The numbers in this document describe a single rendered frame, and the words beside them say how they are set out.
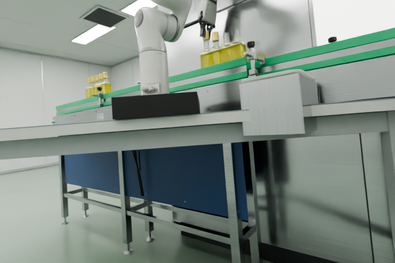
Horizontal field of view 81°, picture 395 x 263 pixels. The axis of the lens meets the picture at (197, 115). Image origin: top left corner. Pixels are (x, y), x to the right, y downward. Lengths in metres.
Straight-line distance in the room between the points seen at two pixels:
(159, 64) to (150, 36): 0.09
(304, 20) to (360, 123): 0.53
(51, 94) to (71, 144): 5.99
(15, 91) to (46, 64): 0.97
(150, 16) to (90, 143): 0.45
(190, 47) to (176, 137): 0.86
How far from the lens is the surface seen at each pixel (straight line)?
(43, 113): 6.69
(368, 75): 0.91
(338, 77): 0.91
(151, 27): 0.81
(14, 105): 6.55
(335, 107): 0.77
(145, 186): 1.35
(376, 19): 1.14
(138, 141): 0.75
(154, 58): 0.78
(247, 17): 1.29
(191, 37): 1.50
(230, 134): 0.73
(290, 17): 1.20
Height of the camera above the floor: 0.72
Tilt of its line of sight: 3 degrees up
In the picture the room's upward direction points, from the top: 4 degrees counter-clockwise
